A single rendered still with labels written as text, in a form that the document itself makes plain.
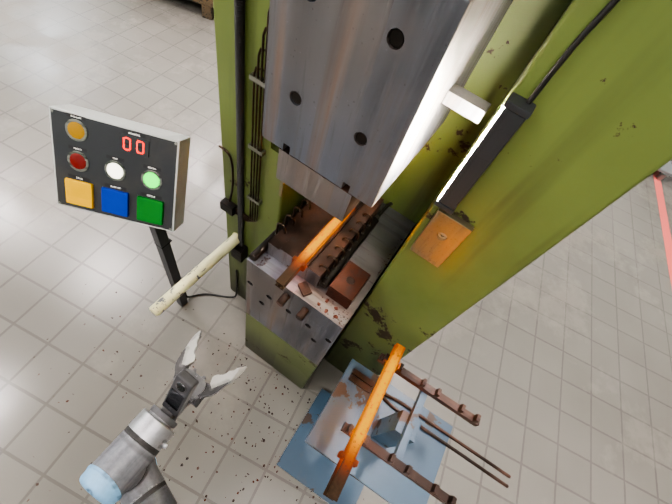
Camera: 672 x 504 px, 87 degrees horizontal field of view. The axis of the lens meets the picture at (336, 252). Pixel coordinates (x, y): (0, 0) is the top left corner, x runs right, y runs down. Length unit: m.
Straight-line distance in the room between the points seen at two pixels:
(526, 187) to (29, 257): 2.34
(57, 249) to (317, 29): 2.07
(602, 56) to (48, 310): 2.29
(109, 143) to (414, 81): 0.85
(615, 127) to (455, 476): 1.81
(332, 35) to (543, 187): 0.47
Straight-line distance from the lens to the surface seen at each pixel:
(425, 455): 1.32
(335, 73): 0.66
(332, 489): 0.93
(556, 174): 0.76
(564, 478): 2.56
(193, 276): 1.46
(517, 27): 1.04
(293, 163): 0.82
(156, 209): 1.16
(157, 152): 1.12
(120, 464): 0.93
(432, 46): 0.57
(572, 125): 0.72
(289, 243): 1.12
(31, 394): 2.17
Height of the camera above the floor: 1.92
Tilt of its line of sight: 55 degrees down
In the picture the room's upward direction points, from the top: 23 degrees clockwise
